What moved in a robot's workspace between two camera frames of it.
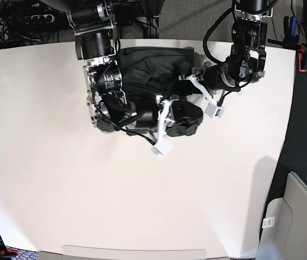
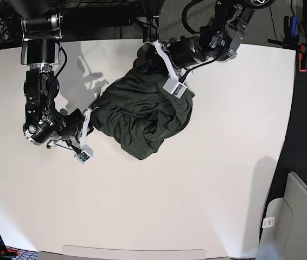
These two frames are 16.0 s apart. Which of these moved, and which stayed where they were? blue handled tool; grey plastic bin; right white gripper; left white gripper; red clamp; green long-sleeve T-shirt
Moved: green long-sleeve T-shirt; right white gripper; left white gripper
Stayed: red clamp; grey plastic bin; blue handled tool
